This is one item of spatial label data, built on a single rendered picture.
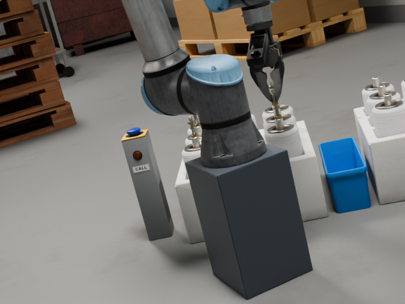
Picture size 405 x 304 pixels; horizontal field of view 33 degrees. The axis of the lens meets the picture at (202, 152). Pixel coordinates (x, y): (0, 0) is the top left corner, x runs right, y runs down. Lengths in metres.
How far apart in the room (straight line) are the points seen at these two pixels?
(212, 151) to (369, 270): 0.44
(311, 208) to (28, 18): 2.50
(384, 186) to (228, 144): 0.57
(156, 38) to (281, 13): 3.10
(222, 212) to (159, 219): 0.53
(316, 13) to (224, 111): 3.30
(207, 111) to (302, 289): 0.45
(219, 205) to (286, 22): 3.22
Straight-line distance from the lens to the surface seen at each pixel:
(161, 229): 2.04
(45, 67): 4.08
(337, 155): 2.18
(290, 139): 1.88
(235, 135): 1.52
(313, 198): 1.91
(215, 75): 1.49
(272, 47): 1.85
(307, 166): 1.87
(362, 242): 1.75
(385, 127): 1.92
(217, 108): 1.50
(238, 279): 1.59
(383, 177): 1.92
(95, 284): 1.89
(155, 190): 1.99
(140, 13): 1.57
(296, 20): 4.70
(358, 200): 1.93
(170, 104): 1.60
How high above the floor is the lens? 0.75
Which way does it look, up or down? 15 degrees down
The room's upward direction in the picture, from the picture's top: 14 degrees counter-clockwise
